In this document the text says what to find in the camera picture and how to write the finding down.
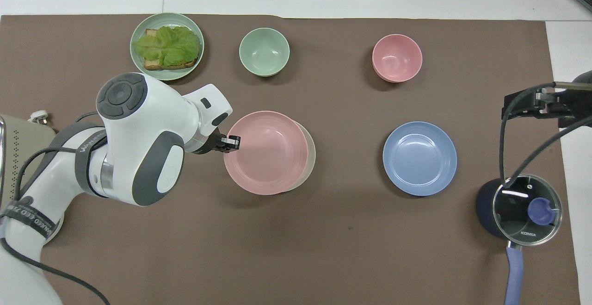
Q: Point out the beige plate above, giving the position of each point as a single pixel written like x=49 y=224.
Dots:
x=311 y=157

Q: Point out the green plate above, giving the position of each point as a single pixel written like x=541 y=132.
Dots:
x=138 y=66

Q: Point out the white plug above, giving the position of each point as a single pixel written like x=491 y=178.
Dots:
x=39 y=117

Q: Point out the toast slice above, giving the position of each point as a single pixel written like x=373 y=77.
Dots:
x=162 y=65

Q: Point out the pink bowl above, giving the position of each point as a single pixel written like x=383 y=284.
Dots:
x=397 y=57

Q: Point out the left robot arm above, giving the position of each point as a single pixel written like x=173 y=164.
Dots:
x=138 y=157

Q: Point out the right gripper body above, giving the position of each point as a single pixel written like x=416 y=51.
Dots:
x=571 y=110

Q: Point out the beige appliance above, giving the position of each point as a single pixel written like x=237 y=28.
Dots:
x=27 y=145

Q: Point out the green bowl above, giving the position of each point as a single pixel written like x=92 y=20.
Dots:
x=264 y=51

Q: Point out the green lettuce leaf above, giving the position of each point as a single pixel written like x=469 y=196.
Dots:
x=169 y=45

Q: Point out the pink plate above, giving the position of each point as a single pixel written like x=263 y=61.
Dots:
x=266 y=154

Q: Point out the dark blue pot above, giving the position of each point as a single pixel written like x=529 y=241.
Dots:
x=484 y=208

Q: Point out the glass pot lid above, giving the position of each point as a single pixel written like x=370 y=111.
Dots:
x=513 y=214

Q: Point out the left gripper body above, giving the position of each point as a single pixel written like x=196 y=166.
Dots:
x=213 y=143

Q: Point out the blue plate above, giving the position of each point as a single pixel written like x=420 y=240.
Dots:
x=419 y=158

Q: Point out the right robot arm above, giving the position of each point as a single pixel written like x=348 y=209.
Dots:
x=583 y=77

